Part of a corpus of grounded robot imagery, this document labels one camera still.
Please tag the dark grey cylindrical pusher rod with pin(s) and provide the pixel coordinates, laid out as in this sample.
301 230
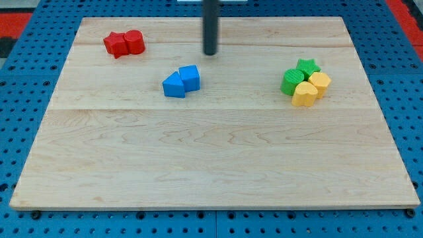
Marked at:
210 19

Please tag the yellow heart block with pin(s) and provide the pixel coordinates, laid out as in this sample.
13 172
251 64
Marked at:
305 94

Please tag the blue cube block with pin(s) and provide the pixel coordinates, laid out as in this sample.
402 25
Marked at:
190 77

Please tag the red cylinder block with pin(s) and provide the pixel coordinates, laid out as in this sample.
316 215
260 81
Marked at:
134 41

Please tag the red star block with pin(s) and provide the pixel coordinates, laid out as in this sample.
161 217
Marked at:
116 45

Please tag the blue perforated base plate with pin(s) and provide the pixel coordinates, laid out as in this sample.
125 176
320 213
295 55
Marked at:
34 64

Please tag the yellow hexagon block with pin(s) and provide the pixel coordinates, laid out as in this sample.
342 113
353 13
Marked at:
321 81

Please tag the green cylinder block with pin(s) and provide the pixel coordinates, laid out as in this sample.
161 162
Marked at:
290 80

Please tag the light wooden board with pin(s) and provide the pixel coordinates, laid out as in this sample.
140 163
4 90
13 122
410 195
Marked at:
111 140

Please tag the green star block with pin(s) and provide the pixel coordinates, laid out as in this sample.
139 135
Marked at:
307 67

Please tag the blue triangle block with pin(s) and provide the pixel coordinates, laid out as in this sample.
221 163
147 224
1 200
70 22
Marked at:
173 86

